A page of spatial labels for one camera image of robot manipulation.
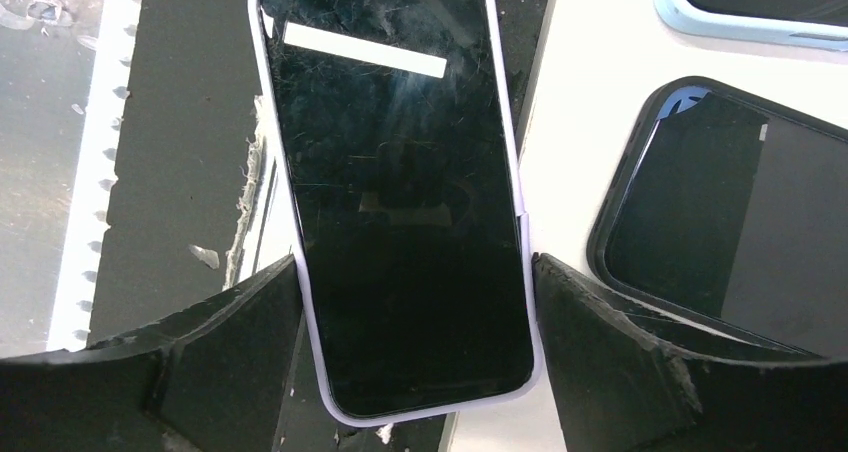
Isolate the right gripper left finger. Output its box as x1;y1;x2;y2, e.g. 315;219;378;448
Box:
1;257;302;451

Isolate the lavender case phone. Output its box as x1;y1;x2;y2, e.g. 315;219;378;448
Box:
248;0;542;427

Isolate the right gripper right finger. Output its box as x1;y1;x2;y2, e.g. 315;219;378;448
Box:
533;254;847;451

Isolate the white cable duct strip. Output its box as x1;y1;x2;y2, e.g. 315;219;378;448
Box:
45;0;142;351

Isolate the blue case phone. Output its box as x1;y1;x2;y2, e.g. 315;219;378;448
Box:
653;0;847;52

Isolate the black mounting base plate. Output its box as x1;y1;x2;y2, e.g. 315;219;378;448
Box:
89;0;564;451

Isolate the black case phone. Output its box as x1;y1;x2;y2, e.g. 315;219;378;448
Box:
586;76;847;359

